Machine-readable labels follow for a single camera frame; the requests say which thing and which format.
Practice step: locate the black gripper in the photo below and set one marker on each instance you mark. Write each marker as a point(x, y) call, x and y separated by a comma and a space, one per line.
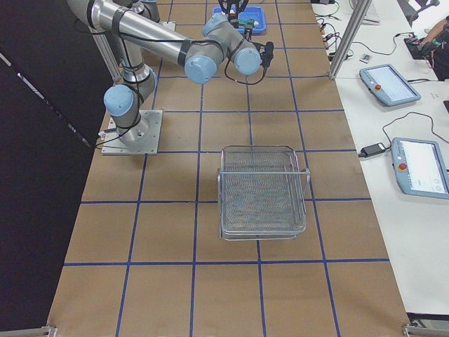
point(233, 8)
point(248, 32)

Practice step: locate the aluminium corner bracket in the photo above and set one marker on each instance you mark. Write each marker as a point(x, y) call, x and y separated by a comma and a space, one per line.
point(44, 331)
point(410, 330)

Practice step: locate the near teach pendant tablet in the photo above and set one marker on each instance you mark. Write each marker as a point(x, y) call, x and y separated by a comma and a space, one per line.
point(419, 167)

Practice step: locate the aluminium corner bracket left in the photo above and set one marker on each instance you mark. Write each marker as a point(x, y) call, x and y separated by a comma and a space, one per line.
point(44, 331)

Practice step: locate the aluminium corner bracket right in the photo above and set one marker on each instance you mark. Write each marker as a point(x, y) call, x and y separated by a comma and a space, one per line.
point(410, 330)

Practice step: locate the silver wire mesh shelf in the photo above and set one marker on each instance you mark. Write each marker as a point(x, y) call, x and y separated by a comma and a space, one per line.
point(261, 193)

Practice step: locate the far teach pendant tablet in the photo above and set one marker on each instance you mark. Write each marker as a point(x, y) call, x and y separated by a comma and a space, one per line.
point(388, 85)

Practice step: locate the blue plastic tray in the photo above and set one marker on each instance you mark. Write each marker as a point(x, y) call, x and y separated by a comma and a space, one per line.
point(257, 15)

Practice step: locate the teach pendant tablet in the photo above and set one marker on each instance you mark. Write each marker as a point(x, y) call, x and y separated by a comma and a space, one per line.
point(419, 167)
point(388, 85)

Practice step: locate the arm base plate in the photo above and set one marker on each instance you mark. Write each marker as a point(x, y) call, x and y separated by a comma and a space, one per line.
point(141, 139)
point(169, 25)

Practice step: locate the green electrical module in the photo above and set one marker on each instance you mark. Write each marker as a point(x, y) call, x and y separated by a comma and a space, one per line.
point(248, 22)

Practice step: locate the aluminium frame post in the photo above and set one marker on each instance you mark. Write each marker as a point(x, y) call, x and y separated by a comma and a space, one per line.
point(358, 14)

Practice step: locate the black power adapter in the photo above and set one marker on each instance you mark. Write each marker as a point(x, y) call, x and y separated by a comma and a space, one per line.
point(372, 150)

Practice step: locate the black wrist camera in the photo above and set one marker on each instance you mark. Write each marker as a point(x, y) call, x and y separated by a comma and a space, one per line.
point(267, 55)

